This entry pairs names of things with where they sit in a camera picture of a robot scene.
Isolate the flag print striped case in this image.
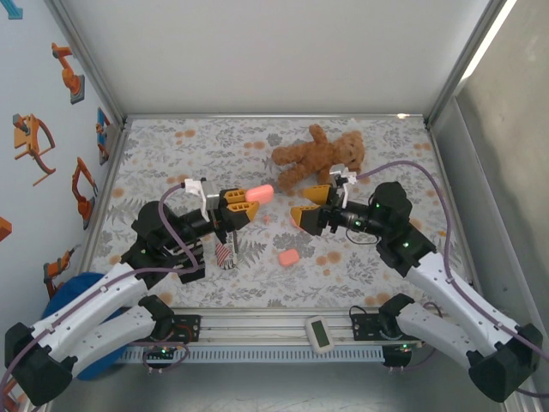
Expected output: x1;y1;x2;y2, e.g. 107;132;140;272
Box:
214;231;239;271

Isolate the brown teddy bear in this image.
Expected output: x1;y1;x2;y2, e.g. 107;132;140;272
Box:
271;123;366;194

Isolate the floral print tablecloth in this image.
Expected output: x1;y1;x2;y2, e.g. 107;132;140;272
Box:
87;118;469;309

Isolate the blue cloth bundle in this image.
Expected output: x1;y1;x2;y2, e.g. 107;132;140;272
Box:
40;271;130;382

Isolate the white timer with display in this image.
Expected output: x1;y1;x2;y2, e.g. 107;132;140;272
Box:
304;314;335;355

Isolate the black control board with LED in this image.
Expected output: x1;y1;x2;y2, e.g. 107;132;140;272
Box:
145;342;190;361
383;342;415;370

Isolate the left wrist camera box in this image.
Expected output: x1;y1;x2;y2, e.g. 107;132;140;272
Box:
183;178;220;212

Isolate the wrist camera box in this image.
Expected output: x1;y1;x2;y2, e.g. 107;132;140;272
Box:
183;178;220;212
329;168;358;207

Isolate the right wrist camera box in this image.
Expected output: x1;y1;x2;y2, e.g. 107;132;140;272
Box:
329;168;358;207

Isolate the aluminium frame rail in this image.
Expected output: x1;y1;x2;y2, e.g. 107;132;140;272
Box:
123;112;429;123
79;122;130;280
426;122;488;310

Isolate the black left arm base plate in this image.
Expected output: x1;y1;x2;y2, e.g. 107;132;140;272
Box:
170;313;203;345

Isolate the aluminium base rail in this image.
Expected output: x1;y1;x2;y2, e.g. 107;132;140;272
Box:
171;306;518;345

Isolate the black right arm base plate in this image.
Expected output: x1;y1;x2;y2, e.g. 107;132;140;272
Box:
350;312;430;345

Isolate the looped purple cable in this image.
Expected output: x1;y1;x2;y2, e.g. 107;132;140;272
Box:
142;340;192;376
387;341;445;373

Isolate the white slotted cable duct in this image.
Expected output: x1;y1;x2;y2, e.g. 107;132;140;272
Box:
119;345;386;365

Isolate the orange grey gripper wall sticker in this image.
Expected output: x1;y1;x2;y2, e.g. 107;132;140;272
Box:
11;112;57;187

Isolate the aluminium frame post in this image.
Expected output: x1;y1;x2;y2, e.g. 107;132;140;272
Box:
44;0;129;130
423;0;518;129

